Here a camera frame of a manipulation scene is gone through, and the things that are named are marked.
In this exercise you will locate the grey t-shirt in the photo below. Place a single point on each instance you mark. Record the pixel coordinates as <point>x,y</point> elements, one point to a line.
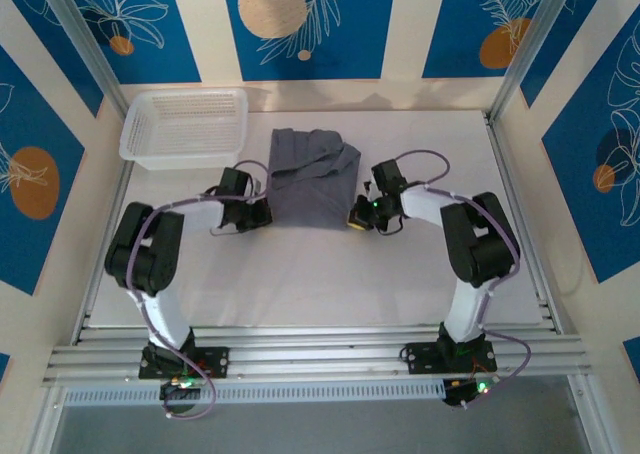
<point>310,199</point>

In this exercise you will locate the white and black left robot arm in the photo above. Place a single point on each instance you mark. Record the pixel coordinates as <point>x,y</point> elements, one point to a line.
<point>160,314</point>

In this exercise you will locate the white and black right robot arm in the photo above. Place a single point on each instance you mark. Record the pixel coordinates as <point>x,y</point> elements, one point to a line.
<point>467,304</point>

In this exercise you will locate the white perforated plastic basket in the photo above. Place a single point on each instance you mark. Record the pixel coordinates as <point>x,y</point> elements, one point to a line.
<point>185,129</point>

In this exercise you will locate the left controller board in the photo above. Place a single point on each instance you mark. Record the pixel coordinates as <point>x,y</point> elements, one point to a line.
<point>180,388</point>

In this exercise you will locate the controller board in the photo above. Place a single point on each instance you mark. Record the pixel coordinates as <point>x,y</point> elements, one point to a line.
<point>180,388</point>
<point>460,391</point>

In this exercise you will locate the right controller board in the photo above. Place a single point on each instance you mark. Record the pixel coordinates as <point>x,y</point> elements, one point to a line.
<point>460,391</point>

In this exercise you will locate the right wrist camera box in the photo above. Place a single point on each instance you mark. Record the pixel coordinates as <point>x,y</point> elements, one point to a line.
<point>367,186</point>

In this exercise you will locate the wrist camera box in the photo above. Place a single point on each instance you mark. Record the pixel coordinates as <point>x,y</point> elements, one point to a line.
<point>259,186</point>
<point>367,186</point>

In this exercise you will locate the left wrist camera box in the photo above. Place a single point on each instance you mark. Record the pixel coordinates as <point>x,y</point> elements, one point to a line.
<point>259,186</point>

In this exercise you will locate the aluminium side rail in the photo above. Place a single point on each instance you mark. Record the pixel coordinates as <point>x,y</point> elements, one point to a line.
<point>116,194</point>
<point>506,174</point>

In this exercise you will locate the aluminium base rail beams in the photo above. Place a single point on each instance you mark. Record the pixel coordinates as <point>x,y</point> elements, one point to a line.
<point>310,354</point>

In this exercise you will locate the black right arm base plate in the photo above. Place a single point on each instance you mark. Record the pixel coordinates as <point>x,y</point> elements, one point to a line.
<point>417,359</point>

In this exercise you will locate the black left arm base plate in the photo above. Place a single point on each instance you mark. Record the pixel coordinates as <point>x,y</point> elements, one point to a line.
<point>215,361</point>

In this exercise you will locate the aluminium frame post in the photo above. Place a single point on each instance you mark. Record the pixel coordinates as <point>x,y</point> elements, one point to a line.
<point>82,39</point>
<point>532,41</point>

